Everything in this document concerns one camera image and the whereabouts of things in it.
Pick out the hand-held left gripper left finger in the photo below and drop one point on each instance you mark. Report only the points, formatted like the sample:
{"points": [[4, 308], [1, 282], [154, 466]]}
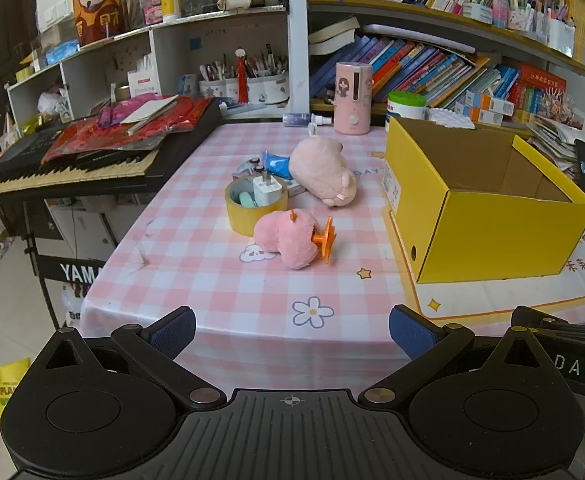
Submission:
{"points": [[175, 332]]}

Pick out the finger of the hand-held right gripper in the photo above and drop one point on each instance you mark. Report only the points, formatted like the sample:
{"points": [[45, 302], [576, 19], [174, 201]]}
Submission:
{"points": [[547, 321]]}

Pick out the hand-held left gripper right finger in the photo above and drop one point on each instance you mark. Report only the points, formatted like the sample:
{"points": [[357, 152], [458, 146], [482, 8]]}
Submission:
{"points": [[412, 332]]}

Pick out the yellow cardboard box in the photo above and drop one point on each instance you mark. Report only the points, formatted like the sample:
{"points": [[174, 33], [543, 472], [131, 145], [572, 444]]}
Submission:
{"points": [[497, 235]]}

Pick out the brown tape roll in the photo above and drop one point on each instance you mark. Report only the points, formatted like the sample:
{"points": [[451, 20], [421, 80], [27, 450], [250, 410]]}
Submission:
{"points": [[237, 215]]}

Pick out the pink plush duck toy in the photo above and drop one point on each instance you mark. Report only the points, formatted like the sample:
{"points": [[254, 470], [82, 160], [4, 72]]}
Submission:
{"points": [[282, 237]]}

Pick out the white charger plug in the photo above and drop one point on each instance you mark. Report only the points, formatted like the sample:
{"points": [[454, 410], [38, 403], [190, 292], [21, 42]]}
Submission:
{"points": [[265, 190]]}

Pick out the pink plush paw toy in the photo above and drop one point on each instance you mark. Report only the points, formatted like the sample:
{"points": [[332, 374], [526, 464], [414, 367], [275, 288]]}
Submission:
{"points": [[317, 165]]}

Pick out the pink checkered tablecloth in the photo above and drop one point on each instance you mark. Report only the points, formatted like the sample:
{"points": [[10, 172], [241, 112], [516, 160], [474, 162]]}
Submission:
{"points": [[197, 270]]}

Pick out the black keyboard stand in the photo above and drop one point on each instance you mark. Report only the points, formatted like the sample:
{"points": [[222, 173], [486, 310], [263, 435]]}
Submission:
{"points": [[80, 270]]}

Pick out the yellow plastic bag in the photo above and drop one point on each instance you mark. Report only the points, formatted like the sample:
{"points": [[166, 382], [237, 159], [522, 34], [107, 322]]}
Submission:
{"points": [[5, 390]]}

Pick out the stack of papers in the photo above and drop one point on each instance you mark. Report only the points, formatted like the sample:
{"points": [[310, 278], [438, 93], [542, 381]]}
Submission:
{"points": [[552, 140]]}

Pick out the small white box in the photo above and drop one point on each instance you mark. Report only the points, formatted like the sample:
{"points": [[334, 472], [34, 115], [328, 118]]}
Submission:
{"points": [[296, 189]]}

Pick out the small grey purple toy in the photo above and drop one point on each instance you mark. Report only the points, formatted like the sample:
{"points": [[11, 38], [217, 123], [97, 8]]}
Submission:
{"points": [[252, 165]]}

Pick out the blue crumpled tube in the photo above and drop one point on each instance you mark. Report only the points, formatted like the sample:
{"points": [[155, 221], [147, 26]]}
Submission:
{"points": [[277, 164]]}

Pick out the black electronic keyboard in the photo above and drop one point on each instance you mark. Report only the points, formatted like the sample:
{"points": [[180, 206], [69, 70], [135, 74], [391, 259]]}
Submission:
{"points": [[32, 180]]}

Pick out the pile of red packets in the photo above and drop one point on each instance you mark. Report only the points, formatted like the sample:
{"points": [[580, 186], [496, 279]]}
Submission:
{"points": [[97, 132]]}

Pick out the white quilted pad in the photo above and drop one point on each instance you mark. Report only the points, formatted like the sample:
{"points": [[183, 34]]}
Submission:
{"points": [[450, 116]]}

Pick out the orange white medicine boxes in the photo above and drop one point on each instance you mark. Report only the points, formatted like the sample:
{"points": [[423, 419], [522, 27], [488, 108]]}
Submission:
{"points": [[487, 107]]}

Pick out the white canister green lid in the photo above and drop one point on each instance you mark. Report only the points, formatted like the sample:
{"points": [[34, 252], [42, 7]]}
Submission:
{"points": [[406, 110]]}

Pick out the white booklet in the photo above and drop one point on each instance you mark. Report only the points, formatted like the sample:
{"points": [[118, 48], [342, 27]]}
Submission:
{"points": [[150, 109]]}

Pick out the red boxed book set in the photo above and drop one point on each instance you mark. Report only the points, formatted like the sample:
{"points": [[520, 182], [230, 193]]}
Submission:
{"points": [[539, 90]]}

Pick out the pink humidifier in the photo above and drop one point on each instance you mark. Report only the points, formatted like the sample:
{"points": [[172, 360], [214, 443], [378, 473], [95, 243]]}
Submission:
{"points": [[352, 100]]}

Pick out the clear spray bottle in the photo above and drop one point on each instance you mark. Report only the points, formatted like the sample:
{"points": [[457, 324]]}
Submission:
{"points": [[300, 119]]}

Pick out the white pen holder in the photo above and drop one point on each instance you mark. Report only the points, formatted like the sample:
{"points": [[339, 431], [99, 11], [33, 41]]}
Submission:
{"points": [[217, 87], [270, 87]]}

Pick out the white paper bag red label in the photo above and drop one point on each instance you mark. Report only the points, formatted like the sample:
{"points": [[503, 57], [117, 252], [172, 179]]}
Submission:
{"points": [[144, 80]]}

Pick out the long row of colourful books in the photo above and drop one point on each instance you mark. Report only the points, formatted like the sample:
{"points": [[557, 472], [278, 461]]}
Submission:
{"points": [[412, 65]]}

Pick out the red hanging doll ornament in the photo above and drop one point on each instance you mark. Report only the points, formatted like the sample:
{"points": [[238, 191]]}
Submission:
{"points": [[242, 72]]}

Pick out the white shelf unit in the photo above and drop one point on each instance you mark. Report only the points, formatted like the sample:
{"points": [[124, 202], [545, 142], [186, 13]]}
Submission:
{"points": [[182, 45]]}

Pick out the group of pastel pen cups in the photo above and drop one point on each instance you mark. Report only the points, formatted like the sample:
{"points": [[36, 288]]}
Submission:
{"points": [[542, 15]]}

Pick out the stack of thick books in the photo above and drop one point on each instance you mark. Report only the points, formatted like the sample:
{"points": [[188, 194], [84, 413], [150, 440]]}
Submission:
{"points": [[332, 35]]}

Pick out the wooden bookshelf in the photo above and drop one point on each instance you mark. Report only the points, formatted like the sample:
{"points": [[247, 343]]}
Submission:
{"points": [[422, 15]]}

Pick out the white bottle yellow label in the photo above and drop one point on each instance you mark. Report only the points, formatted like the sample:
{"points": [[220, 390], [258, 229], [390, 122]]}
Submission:
{"points": [[170, 2]]}

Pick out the fortune god cardboard figure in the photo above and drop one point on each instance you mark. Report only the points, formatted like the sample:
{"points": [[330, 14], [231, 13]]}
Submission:
{"points": [[97, 10]]}

